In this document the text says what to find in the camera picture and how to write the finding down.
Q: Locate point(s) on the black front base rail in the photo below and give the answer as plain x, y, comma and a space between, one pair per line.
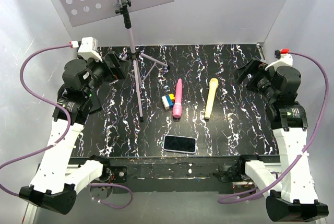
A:
179, 174

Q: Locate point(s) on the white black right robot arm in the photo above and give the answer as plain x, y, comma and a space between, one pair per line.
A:
291, 197

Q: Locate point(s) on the yellow marker pen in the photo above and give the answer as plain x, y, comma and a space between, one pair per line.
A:
213, 84

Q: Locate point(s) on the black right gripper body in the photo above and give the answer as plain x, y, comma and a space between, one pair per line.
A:
263, 85

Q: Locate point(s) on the lilac tripod stand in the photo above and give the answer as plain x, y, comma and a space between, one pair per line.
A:
122, 8

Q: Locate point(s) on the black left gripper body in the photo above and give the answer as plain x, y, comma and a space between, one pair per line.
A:
99, 72

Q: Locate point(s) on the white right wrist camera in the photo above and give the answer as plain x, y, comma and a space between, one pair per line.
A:
284, 58

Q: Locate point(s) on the teal smartphone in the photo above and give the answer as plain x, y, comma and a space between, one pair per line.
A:
179, 143

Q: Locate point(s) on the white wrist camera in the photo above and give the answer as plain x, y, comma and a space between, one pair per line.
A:
88, 49
284, 58

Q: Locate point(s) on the lilac phone case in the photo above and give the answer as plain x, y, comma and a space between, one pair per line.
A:
193, 152

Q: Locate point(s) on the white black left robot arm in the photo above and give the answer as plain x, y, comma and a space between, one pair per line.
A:
51, 188

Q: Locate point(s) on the white blue yellow toy blocks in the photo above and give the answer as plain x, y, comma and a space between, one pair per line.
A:
168, 101

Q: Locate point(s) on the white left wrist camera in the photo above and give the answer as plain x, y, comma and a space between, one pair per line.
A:
88, 49

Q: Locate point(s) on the pink marker pen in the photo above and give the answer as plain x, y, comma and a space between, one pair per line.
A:
177, 109

